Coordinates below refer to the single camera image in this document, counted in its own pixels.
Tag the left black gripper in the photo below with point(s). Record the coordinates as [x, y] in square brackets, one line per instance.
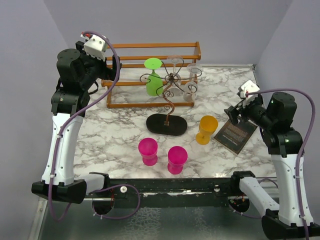
[108, 73]

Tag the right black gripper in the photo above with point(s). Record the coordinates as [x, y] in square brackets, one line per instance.
[243, 108]

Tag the orange plastic wine glass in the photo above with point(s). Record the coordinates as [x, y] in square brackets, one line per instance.
[207, 126]

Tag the green plastic wine glass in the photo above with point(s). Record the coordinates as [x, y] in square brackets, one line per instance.
[154, 85]

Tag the frosted clear wine glass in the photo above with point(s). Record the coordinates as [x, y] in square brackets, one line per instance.
[191, 87]

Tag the metal wine glass rack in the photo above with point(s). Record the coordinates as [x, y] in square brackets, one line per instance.
[167, 124]

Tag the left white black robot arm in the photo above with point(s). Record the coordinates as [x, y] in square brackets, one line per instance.
[78, 68]

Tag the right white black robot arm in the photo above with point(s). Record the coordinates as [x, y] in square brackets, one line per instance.
[290, 217]

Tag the orange wooden dish rack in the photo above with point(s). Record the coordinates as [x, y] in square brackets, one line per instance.
[142, 80]

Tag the dark book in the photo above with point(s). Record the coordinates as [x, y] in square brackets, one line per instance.
[235, 137]

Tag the right pink plastic goblet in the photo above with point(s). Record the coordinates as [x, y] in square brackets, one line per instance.
[177, 157]

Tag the pink plastic goblet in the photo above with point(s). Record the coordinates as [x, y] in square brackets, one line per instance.
[148, 149]
[177, 157]

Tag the left pink plastic goblet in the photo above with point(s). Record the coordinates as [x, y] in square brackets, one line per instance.
[148, 149]

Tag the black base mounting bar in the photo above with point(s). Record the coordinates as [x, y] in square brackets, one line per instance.
[168, 192]

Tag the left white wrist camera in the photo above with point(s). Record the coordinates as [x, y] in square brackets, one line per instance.
[94, 46]

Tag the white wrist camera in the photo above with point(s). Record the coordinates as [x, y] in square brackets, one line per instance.
[248, 87]
[94, 46]

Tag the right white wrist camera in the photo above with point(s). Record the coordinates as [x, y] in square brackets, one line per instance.
[248, 87]

